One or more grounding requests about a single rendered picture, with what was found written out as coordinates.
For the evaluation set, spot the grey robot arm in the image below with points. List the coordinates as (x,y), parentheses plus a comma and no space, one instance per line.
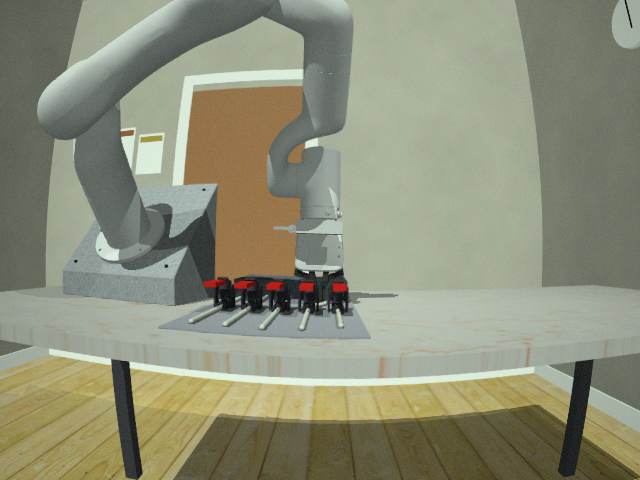
(77,99)

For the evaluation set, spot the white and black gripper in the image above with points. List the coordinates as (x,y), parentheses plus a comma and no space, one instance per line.
(320,253)

